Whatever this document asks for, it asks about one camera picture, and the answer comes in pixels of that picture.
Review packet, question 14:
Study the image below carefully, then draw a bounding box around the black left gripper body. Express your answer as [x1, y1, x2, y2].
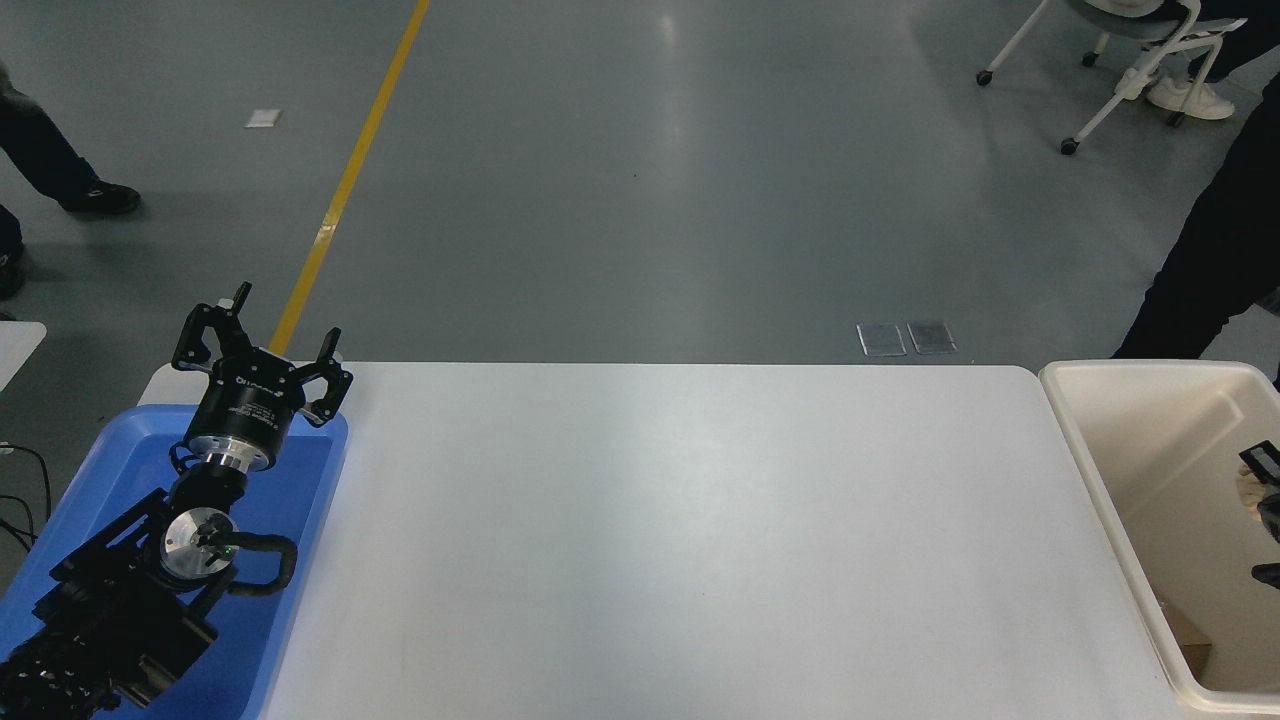
[186, 350, 305, 451]

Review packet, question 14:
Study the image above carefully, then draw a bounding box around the large pale plastic bin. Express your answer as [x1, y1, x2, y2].
[1038, 360, 1280, 719]

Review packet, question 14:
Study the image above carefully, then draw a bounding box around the blue plastic tray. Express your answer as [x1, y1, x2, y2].
[0, 403, 350, 720]

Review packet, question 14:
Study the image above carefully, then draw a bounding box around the person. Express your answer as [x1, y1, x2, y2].
[1112, 72, 1280, 393]
[1145, 0, 1280, 122]
[0, 65, 142, 301]

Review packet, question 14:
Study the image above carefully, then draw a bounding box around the small white side table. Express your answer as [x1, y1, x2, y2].
[0, 320, 48, 393]

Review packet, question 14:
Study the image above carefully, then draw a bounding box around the black cable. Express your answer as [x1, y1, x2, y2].
[0, 440, 53, 553]

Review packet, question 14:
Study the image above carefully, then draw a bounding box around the white frame office chair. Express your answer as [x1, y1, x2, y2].
[977, 0, 1251, 156]

